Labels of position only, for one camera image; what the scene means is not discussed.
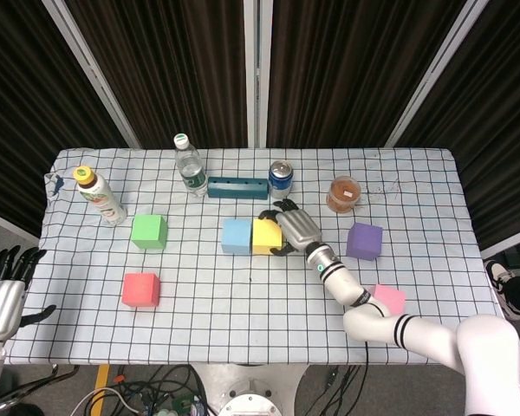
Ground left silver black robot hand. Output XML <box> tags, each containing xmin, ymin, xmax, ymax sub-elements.
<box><xmin>0</xmin><ymin>244</ymin><xmax>57</xmax><ymax>342</ymax></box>

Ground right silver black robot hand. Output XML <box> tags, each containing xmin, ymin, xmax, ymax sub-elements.
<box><xmin>258</xmin><ymin>198</ymin><xmax>324</xmax><ymax>257</ymax></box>

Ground yellow foam cube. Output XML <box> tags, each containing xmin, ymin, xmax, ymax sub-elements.
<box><xmin>251</xmin><ymin>218</ymin><xmax>284</xmax><ymax>256</ymax></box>

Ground light blue foam cube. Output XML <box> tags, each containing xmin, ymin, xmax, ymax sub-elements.
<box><xmin>221</xmin><ymin>218</ymin><xmax>254</xmax><ymax>255</ymax></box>

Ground purple foam cube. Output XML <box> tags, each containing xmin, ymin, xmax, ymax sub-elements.
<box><xmin>345</xmin><ymin>222</ymin><xmax>384</xmax><ymax>261</ymax></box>

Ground pink foam cube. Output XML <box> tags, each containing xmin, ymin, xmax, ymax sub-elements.
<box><xmin>367</xmin><ymin>283</ymin><xmax>406</xmax><ymax>316</ymax></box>

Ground red foam cube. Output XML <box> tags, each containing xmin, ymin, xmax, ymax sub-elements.
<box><xmin>120</xmin><ymin>272</ymin><xmax>162</xmax><ymax>309</ymax></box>

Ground green foam cube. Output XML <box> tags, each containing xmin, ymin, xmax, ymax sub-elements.
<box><xmin>130</xmin><ymin>214</ymin><xmax>169</xmax><ymax>250</ymax></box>

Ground blue soda can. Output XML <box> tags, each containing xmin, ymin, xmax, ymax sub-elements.
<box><xmin>268</xmin><ymin>159</ymin><xmax>295</xmax><ymax>200</ymax></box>

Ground clear jar of rubber bands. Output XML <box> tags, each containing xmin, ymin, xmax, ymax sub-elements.
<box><xmin>326</xmin><ymin>175</ymin><xmax>362</xmax><ymax>214</ymax></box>

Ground teal rectangular box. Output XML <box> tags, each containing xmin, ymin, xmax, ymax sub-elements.
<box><xmin>206</xmin><ymin>176</ymin><xmax>270</xmax><ymax>201</ymax></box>

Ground white black checkered tablecloth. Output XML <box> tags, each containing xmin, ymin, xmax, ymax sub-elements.
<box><xmin>3</xmin><ymin>146</ymin><xmax>506</xmax><ymax>366</ymax></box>

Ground clear water bottle green label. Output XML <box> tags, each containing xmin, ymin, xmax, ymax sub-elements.
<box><xmin>173</xmin><ymin>133</ymin><xmax>210</xmax><ymax>197</ymax></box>

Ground yellow floor tape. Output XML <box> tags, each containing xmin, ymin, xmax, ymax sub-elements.
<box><xmin>90</xmin><ymin>363</ymin><xmax>111</xmax><ymax>416</ymax></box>

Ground white drink bottle yellow cap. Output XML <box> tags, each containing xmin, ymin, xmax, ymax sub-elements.
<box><xmin>72</xmin><ymin>166</ymin><xmax>127</xmax><ymax>227</ymax></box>

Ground dark pleated partition panel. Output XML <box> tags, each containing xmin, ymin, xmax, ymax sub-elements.
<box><xmin>393</xmin><ymin>0</ymin><xmax>520</xmax><ymax>250</ymax></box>
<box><xmin>266</xmin><ymin>0</ymin><xmax>465</xmax><ymax>149</ymax></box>
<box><xmin>0</xmin><ymin>0</ymin><xmax>129</xmax><ymax>237</ymax></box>
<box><xmin>64</xmin><ymin>0</ymin><xmax>249</xmax><ymax>149</ymax></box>

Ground white black sneaker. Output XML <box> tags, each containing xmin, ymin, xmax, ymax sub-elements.
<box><xmin>484</xmin><ymin>259</ymin><xmax>520</xmax><ymax>321</ymax></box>

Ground white partition base rail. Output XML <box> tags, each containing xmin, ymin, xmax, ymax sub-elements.
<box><xmin>480</xmin><ymin>224</ymin><xmax>520</xmax><ymax>255</ymax></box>
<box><xmin>0</xmin><ymin>206</ymin><xmax>40</xmax><ymax>240</ymax></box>

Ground white cable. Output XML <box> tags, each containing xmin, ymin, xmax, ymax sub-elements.
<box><xmin>71</xmin><ymin>387</ymin><xmax>146</xmax><ymax>416</ymax></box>

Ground black cables with green plug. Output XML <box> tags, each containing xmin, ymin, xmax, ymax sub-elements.
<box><xmin>320</xmin><ymin>365</ymin><xmax>365</xmax><ymax>416</ymax></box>

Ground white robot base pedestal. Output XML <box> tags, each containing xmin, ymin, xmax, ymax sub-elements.
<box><xmin>190</xmin><ymin>362</ymin><xmax>309</xmax><ymax>416</ymax></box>

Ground white partition frame post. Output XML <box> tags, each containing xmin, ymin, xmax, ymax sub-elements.
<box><xmin>41</xmin><ymin>0</ymin><xmax>142</xmax><ymax>149</ymax></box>
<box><xmin>385</xmin><ymin>0</ymin><xmax>491</xmax><ymax>148</ymax></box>
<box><xmin>242</xmin><ymin>0</ymin><xmax>273</xmax><ymax>148</ymax></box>

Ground black cable tangle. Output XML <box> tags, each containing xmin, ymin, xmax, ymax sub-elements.
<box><xmin>112</xmin><ymin>363</ymin><xmax>211</xmax><ymax>416</ymax></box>

